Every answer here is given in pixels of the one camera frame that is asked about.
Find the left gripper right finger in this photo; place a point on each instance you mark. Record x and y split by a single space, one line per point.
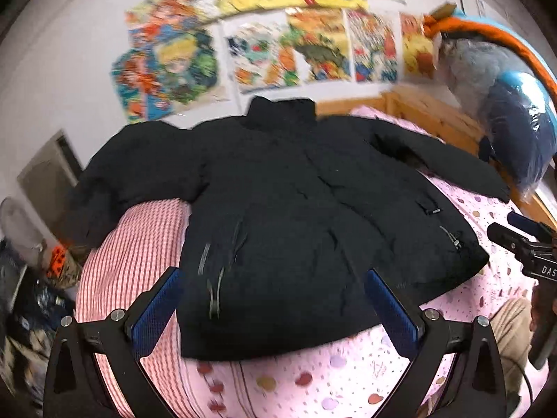
401 320

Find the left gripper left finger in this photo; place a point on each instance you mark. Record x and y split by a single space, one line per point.
150 313

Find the black padded jacket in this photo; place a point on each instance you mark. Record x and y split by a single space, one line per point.
288 214

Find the red white checked pillow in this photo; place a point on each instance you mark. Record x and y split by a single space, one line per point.
147 240

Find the white standing fan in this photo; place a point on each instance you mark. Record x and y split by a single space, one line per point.
21 233

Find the plastic bagged bedding bundle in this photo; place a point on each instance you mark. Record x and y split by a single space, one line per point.
499 90

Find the yellow bear chick drawing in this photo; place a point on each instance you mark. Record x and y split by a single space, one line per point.
417 49

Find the red-haired girl drawing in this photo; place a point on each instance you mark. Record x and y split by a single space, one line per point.
142 96

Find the blond boy drawing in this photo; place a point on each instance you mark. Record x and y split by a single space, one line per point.
188 69

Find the city 2024 drawing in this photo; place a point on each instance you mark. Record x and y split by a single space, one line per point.
374 50

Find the fruit drink drawing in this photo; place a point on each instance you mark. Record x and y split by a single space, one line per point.
261 54

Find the orange-haired swimmer girl drawing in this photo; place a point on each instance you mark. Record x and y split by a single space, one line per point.
152 21

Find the dinosaur landscape drawing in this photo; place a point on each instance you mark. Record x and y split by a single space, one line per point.
319 38

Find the wooden bed frame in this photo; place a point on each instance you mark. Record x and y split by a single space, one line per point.
422 109

